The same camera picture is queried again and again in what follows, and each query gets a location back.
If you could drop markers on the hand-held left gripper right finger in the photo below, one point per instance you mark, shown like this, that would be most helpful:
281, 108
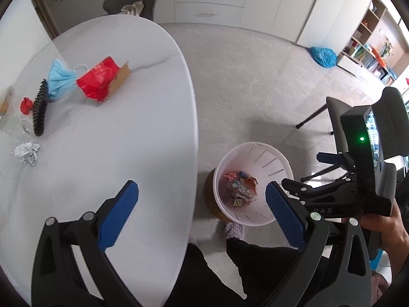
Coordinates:
286, 217

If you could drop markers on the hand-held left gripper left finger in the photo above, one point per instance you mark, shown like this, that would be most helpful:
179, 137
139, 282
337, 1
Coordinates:
118, 217

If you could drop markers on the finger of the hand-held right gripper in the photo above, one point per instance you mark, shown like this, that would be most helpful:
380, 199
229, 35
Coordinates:
300, 190
332, 159

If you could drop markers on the white slotted bin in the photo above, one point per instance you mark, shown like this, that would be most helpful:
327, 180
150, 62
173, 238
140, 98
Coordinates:
271, 166

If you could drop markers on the white paper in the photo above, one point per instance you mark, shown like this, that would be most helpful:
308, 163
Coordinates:
28, 153

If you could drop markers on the black foam net sleeve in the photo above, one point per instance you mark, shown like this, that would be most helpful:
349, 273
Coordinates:
40, 112

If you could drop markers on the large red paper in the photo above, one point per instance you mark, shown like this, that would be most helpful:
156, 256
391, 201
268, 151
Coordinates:
96, 81

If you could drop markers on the small red paper ball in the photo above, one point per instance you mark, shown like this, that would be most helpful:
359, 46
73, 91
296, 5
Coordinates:
26, 106

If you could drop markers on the blue face mask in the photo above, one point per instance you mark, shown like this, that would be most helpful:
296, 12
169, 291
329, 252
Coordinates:
60, 80

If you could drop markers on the person's right hand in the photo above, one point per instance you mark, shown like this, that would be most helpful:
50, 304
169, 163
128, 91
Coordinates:
393, 233

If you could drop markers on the grey knitted slipper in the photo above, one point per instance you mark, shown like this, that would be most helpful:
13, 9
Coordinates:
233, 232

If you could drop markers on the person's legs in black pants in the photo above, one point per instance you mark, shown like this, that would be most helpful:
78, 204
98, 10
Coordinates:
255, 271

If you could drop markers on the black office chair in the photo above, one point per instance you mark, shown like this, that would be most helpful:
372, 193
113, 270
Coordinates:
391, 108

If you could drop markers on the brown round container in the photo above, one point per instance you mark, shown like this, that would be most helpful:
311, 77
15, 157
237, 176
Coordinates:
209, 195

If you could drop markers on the blue plastic bag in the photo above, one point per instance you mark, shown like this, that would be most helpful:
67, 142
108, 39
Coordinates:
324, 56

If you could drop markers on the open bookshelf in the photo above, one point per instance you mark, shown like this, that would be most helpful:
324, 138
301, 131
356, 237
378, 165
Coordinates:
364, 38

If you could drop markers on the white tall cupboard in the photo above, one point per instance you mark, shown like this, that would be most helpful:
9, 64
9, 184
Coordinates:
319, 6

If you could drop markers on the clear plastic food container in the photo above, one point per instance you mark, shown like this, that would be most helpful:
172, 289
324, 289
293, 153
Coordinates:
5, 104

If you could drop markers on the grey drawer cabinet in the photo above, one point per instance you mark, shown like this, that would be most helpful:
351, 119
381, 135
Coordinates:
211, 3

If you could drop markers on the beige cloth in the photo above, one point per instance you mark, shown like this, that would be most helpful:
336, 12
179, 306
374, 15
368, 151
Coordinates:
132, 8

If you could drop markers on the tall grey cabinet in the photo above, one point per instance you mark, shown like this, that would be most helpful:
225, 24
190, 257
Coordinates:
64, 9

